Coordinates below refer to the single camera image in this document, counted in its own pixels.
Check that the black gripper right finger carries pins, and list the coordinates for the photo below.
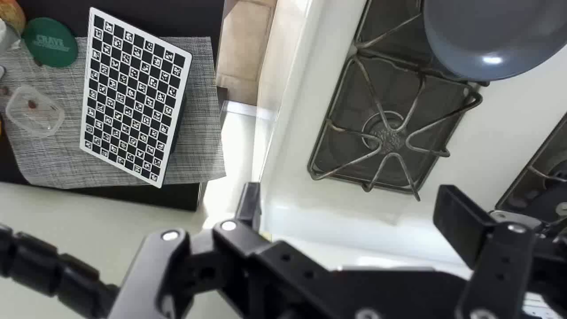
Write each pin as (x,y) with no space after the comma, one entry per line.
(502,265)

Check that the green round lid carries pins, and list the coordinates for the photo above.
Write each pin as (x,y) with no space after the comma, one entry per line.
(50,40)

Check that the empty square burner grate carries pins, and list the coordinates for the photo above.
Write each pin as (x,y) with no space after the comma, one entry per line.
(390,125)

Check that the clear plastic container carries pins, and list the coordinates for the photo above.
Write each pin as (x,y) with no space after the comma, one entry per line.
(32,111)

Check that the white gas stove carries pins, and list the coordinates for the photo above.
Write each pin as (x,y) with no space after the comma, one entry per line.
(502,147)

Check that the grey frying pan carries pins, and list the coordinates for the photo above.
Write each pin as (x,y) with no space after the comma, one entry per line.
(497,35)

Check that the black white calibration checkerboard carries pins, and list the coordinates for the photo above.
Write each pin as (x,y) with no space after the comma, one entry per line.
(133,93)

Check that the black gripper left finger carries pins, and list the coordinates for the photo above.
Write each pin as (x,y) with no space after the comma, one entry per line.
(160,271)

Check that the orange object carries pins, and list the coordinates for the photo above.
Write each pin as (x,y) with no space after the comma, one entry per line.
(11,10)

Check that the black side table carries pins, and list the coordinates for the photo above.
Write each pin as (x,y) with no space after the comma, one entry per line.
(201,116)
(165,17)

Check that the burner grate under pan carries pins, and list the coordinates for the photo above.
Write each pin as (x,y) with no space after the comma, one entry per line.
(390,23)

